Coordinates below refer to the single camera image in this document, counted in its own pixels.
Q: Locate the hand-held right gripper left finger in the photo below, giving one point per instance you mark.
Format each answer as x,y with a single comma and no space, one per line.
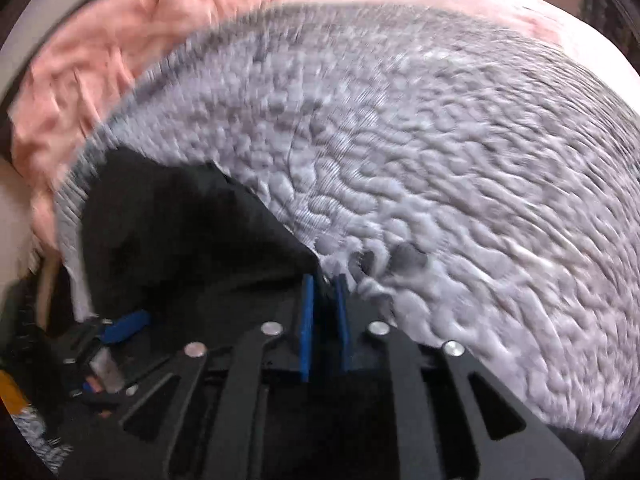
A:
306,330

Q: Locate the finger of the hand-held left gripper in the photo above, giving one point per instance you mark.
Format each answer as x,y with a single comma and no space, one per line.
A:
106,369
126,324

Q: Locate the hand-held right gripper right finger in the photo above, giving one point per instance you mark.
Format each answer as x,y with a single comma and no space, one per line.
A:
342,325

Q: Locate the black pants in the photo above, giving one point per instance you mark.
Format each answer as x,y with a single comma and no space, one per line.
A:
175,240

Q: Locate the person's left forearm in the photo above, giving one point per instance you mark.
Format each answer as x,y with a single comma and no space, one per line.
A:
40,435

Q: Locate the grey quilted blanket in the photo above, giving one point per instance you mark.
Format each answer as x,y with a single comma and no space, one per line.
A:
400,160

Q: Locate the crumpled pink duvet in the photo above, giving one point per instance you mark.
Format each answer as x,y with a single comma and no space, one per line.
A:
110,50

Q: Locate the dark wooden headboard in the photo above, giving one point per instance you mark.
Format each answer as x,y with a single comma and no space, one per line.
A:
50,35

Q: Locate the pink bed sheet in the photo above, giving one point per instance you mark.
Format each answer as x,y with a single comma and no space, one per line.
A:
450,5

